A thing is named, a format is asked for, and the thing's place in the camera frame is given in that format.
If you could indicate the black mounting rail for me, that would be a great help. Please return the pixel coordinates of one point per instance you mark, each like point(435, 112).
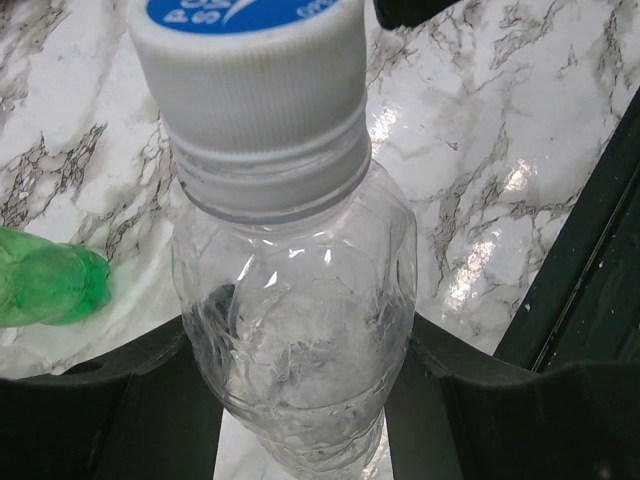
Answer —
point(584, 302)

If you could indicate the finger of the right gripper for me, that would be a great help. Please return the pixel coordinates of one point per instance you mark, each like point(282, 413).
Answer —
point(392, 14)

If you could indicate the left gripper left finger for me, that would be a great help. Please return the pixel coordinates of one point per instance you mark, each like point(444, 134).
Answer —
point(141, 411)

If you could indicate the clear bottle blue cap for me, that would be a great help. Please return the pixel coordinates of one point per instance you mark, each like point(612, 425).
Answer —
point(297, 283)

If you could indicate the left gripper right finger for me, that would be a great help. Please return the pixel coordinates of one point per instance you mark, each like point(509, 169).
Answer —
point(457, 413)

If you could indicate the green plastic bottle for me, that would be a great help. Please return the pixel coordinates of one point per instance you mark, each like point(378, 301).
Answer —
point(48, 283)

